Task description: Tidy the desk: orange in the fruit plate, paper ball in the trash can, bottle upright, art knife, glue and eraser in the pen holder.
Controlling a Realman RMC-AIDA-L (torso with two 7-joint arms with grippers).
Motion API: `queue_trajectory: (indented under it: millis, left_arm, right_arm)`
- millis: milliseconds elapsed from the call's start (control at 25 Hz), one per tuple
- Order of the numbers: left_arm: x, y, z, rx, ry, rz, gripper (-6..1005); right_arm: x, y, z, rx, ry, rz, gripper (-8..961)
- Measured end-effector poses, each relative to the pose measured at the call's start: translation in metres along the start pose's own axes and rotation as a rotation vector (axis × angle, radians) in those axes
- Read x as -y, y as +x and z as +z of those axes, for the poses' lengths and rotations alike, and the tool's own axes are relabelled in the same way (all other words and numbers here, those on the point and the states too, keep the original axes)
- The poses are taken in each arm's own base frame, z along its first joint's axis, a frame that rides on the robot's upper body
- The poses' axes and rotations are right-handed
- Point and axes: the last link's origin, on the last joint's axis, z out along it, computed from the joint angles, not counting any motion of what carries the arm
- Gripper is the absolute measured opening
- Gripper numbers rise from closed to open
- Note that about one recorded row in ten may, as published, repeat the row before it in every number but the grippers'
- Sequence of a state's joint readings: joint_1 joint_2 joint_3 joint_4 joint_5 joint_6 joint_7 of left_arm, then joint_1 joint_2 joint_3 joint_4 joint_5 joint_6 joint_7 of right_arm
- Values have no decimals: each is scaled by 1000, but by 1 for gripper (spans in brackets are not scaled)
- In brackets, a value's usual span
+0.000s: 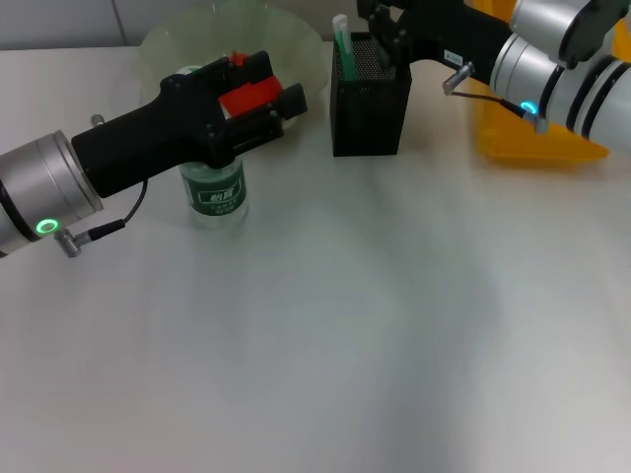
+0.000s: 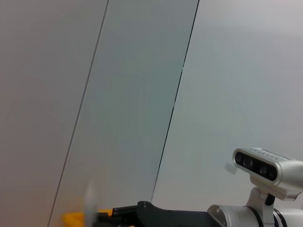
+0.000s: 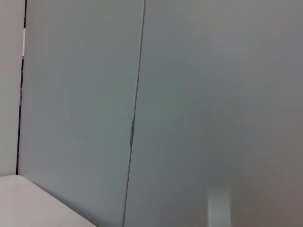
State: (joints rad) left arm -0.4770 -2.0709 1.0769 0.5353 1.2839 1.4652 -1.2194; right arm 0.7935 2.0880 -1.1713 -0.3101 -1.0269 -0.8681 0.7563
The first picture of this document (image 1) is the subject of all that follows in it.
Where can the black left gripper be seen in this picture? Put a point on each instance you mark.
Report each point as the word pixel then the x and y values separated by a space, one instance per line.
pixel 158 135

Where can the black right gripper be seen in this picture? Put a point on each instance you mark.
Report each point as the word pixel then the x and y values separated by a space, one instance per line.
pixel 443 29

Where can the orange fruit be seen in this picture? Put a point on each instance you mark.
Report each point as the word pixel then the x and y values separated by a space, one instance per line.
pixel 246 98

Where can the green pen with white cap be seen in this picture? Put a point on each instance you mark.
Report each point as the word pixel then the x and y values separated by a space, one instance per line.
pixel 345 49

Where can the clear green-label water bottle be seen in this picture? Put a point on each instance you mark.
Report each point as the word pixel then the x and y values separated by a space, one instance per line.
pixel 217 194

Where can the pale green glass fruit bowl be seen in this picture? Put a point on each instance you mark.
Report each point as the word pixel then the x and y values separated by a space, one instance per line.
pixel 296 44

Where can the black mesh pen holder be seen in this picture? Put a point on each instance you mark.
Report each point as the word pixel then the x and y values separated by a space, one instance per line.
pixel 367 118

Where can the yellow plastic bin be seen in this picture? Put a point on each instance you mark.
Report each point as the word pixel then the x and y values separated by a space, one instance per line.
pixel 532 143

